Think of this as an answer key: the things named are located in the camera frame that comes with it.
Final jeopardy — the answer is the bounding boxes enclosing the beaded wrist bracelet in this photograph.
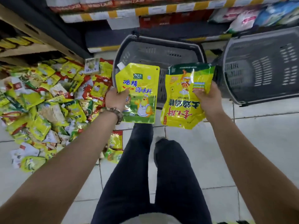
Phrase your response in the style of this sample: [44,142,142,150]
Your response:
[100,107,123,125]

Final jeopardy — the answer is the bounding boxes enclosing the white shirt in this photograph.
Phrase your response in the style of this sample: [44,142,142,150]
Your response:
[120,213,182,224]

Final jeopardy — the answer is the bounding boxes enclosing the person's left hand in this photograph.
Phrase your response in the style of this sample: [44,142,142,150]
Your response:
[105,87,130,113]

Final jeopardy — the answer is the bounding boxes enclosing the yellow spout seasoning pouch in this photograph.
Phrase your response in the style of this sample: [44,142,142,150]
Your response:
[115,62,160,124]

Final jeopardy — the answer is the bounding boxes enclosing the yellow packets in cardboard box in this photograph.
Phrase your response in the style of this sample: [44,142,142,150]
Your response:
[0,35,45,51]

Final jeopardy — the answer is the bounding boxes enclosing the black trousers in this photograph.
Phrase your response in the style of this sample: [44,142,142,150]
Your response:
[91,123,213,224]

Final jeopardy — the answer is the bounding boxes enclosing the yellow green seasoning bag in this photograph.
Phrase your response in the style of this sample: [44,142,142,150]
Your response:
[160,63,216,130]

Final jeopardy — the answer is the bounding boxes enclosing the grey plastic shopping basket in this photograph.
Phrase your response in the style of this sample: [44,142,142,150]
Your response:
[112,34,207,109]
[214,26,299,107]

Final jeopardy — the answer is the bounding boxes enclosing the person's left forearm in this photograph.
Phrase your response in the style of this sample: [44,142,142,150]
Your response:
[0,110,119,224]

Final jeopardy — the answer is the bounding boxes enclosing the blue white packet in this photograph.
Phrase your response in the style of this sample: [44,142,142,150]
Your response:
[253,0,299,28]

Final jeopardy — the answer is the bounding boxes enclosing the yellow white striped shelf edge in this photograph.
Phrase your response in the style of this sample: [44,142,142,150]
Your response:
[59,0,290,23]

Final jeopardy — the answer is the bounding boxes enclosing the person's right forearm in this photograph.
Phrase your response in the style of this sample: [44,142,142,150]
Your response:
[205,111,299,224]

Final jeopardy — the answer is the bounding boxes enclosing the row of red white boxes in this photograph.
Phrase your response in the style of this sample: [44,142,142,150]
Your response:
[45,0,187,13]

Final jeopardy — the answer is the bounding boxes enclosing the pile of yellow seasoning packets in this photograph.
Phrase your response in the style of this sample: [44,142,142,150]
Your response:
[0,56,124,173]

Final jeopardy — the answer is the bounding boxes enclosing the person's right hand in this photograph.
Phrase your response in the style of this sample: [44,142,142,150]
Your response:
[193,81,225,121]

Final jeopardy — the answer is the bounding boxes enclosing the red cartons under shelf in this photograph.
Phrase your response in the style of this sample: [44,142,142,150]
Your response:
[139,9,214,30]

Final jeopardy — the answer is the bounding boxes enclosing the white pink packet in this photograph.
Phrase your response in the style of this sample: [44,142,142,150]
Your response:
[208,5,265,34]

